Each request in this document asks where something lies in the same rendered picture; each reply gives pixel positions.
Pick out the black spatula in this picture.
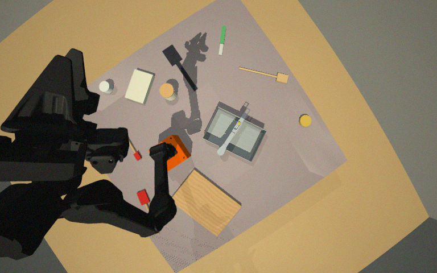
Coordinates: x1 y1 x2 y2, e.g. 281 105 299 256
162 45 197 91

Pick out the grey rectangular roasting tin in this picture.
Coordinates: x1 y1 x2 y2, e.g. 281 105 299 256
203 107 267 163

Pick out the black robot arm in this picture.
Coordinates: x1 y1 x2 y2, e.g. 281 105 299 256
0 122 178 260

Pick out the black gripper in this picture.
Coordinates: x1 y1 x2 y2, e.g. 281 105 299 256
0 48 100 182

